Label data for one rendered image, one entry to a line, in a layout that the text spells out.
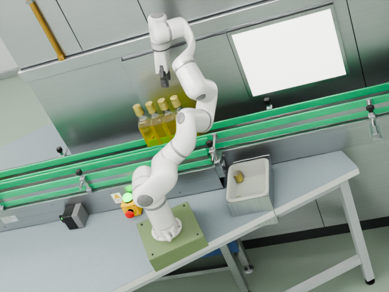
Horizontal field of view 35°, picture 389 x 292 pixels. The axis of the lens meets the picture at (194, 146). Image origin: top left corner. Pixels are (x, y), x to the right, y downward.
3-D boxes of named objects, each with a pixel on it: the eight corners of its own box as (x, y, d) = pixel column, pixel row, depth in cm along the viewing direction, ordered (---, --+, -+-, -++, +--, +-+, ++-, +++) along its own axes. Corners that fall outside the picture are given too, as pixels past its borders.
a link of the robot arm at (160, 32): (178, 23, 224) (154, 30, 221) (181, 48, 230) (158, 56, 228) (161, 8, 235) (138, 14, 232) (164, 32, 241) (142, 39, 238)
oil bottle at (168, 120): (191, 145, 273) (173, 107, 261) (190, 153, 269) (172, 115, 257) (179, 148, 275) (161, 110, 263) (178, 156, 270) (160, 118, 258)
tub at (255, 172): (274, 171, 260) (268, 156, 255) (274, 209, 242) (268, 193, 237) (234, 179, 265) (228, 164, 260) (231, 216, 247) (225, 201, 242)
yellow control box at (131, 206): (143, 204, 274) (137, 192, 269) (141, 216, 268) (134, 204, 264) (129, 207, 276) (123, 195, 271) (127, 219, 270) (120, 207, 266)
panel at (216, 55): (349, 72, 256) (332, 0, 236) (350, 76, 254) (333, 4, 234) (152, 119, 282) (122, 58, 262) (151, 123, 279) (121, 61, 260)
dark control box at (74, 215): (89, 215, 282) (81, 202, 277) (85, 227, 275) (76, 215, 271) (73, 218, 284) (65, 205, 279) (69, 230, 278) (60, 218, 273)
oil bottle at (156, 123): (179, 148, 275) (161, 110, 263) (178, 156, 270) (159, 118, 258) (167, 150, 276) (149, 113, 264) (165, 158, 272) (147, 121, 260)
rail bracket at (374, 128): (382, 132, 250) (372, 88, 237) (388, 159, 237) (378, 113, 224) (370, 135, 251) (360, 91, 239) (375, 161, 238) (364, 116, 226)
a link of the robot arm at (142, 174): (165, 189, 240) (152, 158, 231) (167, 211, 230) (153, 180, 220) (142, 196, 241) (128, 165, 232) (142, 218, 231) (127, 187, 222)
